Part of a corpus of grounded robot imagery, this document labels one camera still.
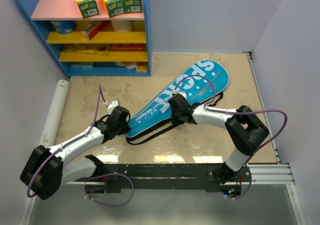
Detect blue sport racket bag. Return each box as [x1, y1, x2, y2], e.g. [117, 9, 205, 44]
[126, 59, 229, 145]

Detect white shuttlecock tube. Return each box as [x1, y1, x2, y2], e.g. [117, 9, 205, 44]
[39, 79, 70, 148]

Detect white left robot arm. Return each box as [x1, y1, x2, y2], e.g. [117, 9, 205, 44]
[20, 105, 130, 200]

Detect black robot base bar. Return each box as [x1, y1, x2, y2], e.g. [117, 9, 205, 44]
[78, 163, 252, 196]

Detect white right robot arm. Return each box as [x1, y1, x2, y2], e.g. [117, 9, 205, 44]
[168, 93, 270, 183]

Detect silver orange snack pack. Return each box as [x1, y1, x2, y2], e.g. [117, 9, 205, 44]
[81, 20, 105, 41]

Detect yellow white small packs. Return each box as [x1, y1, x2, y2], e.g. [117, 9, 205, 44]
[115, 61, 148, 73]

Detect blue green bottom boxes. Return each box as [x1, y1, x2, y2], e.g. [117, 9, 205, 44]
[61, 62, 94, 69]

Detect yellow snack bags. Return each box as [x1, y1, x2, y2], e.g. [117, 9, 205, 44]
[62, 43, 110, 56]

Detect red flat box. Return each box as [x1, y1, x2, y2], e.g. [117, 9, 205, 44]
[110, 43, 144, 52]

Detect blue shelf unit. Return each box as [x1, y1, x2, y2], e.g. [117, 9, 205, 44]
[17, 0, 152, 77]

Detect blue round can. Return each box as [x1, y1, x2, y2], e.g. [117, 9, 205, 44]
[50, 20, 77, 35]

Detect orange green box middle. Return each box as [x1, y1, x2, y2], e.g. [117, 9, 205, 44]
[99, 0, 125, 19]

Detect orange green box left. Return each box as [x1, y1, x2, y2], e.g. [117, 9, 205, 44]
[75, 0, 100, 19]

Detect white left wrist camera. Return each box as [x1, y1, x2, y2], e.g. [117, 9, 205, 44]
[103, 99, 120, 115]

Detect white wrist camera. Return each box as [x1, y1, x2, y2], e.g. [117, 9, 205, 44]
[103, 99, 120, 115]
[172, 90, 187, 99]

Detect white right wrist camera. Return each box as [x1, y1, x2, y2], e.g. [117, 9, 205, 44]
[172, 90, 187, 99]

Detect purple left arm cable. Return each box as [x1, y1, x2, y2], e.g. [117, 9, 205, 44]
[26, 84, 108, 199]

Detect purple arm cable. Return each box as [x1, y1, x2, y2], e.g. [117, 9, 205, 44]
[173, 74, 288, 161]
[26, 84, 108, 199]

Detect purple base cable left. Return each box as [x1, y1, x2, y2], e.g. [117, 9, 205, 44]
[83, 172, 135, 207]

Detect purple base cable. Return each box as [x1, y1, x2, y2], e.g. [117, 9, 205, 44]
[83, 172, 135, 207]
[223, 164, 253, 201]

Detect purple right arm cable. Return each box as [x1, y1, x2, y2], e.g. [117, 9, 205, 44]
[173, 74, 288, 161]

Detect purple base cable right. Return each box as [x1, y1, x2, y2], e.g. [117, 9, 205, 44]
[223, 164, 253, 201]

